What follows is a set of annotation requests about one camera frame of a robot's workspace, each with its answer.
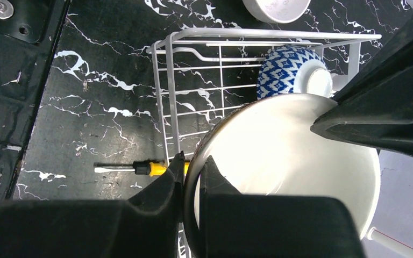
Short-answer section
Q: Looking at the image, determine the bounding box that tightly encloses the grey white bowl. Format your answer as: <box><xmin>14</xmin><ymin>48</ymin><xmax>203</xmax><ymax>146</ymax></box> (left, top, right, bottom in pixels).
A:
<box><xmin>242</xmin><ymin>0</ymin><xmax>311</xmax><ymax>24</ymax></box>

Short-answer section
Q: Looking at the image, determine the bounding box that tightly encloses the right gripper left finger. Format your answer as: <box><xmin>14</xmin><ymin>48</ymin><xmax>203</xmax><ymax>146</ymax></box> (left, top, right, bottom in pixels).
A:
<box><xmin>0</xmin><ymin>153</ymin><xmax>184</xmax><ymax>257</ymax></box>

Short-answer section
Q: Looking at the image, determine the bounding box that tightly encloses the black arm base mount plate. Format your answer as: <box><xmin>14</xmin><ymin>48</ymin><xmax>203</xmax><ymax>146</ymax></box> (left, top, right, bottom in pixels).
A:
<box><xmin>0</xmin><ymin>1</ymin><xmax>69</xmax><ymax>202</ymax></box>

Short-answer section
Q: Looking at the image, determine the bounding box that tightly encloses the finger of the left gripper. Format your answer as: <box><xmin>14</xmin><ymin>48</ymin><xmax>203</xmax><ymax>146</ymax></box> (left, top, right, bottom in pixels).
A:
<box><xmin>311</xmin><ymin>16</ymin><xmax>413</xmax><ymax>157</ymax></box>

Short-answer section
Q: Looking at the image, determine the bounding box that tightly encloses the white wire dish rack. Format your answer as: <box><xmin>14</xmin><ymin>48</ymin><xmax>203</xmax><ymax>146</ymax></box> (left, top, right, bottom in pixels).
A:
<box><xmin>146</xmin><ymin>28</ymin><xmax>381</xmax><ymax>163</ymax></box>

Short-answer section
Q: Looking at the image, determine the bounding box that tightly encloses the yellow handled screwdriver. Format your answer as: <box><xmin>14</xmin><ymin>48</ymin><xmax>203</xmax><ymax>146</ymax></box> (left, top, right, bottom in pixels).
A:
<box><xmin>94</xmin><ymin>161</ymin><xmax>190</xmax><ymax>177</ymax></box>

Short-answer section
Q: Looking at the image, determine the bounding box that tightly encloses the white bowl brown rim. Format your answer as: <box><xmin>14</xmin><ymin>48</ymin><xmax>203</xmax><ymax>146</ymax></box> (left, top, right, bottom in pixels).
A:
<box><xmin>185</xmin><ymin>94</ymin><xmax>381</xmax><ymax>257</ymax></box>

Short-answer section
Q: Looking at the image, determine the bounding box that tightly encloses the white pvc pipe frame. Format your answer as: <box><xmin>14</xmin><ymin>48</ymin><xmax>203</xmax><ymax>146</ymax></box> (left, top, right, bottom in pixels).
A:
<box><xmin>366</xmin><ymin>227</ymin><xmax>413</xmax><ymax>257</ymax></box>

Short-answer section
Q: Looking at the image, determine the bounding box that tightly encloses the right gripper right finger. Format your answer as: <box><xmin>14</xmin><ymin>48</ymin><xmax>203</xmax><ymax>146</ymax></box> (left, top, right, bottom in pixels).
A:
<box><xmin>200</xmin><ymin>157</ymin><xmax>365</xmax><ymax>257</ymax></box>

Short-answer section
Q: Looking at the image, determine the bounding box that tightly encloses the red patterned blue bowl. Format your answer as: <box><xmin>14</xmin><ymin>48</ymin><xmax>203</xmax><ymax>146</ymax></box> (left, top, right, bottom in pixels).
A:
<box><xmin>257</xmin><ymin>45</ymin><xmax>333</xmax><ymax>99</ymax></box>

